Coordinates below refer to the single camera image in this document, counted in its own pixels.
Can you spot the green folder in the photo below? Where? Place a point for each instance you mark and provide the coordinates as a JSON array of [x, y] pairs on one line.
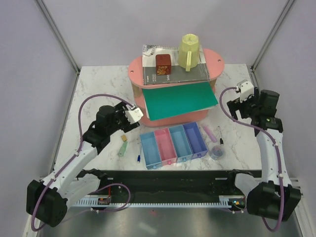
[[167, 102]]

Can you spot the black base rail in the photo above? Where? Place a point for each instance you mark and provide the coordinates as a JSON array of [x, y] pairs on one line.
[[168, 185]]

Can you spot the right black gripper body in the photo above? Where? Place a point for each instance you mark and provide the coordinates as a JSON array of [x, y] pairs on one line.
[[247, 108]]

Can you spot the purple drawer bin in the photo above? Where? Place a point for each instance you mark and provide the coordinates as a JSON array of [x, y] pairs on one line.
[[195, 139]]

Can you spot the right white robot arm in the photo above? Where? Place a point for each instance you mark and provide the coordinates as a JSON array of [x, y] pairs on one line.
[[274, 197]]

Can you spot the red-brown cube box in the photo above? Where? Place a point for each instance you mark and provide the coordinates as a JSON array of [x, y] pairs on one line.
[[163, 64]]

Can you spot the yellow eraser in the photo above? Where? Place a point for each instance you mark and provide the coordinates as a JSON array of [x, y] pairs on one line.
[[124, 138]]

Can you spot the blue cap pen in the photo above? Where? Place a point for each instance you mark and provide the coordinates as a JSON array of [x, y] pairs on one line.
[[139, 155]]

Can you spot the green highlighter lower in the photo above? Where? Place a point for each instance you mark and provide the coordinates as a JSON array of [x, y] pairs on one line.
[[123, 148]]

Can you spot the sky blue drawer bin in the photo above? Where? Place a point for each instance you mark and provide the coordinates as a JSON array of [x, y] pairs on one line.
[[181, 144]]

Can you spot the pink highlighter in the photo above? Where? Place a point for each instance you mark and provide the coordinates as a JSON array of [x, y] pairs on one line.
[[210, 134]]

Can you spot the pink drawer bin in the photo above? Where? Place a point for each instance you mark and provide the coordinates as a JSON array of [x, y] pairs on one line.
[[165, 146]]

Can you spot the light blue drawer bin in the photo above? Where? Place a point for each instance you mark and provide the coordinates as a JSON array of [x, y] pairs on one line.
[[150, 151]]

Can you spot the black cap pen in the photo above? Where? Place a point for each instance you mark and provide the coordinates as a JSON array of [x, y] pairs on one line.
[[220, 136]]

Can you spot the grey setup manual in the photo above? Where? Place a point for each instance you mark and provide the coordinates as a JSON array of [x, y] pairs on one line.
[[178, 74]]

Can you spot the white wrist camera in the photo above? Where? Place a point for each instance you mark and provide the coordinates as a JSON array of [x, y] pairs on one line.
[[134, 114], [245, 89]]

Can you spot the spiral notebook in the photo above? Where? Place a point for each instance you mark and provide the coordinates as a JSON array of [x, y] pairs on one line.
[[149, 53]]

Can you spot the pink two-tier shelf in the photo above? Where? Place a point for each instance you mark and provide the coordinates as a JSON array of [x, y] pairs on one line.
[[215, 65]]

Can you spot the clear cup of pins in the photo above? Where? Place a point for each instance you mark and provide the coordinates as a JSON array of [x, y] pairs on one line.
[[217, 152]]

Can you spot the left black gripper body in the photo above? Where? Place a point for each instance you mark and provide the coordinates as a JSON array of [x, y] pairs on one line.
[[121, 122]]

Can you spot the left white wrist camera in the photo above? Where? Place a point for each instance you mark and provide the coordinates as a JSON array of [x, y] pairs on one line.
[[134, 114]]

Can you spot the yellow plastic pitcher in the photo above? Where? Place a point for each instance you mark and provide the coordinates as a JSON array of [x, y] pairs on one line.
[[188, 52]]

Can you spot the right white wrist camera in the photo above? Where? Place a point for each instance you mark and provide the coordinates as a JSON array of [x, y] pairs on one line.
[[245, 89]]

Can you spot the light blue cable duct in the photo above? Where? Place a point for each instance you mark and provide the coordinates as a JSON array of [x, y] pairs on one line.
[[216, 202]]

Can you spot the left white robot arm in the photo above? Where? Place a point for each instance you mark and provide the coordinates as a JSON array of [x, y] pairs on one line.
[[49, 199]]

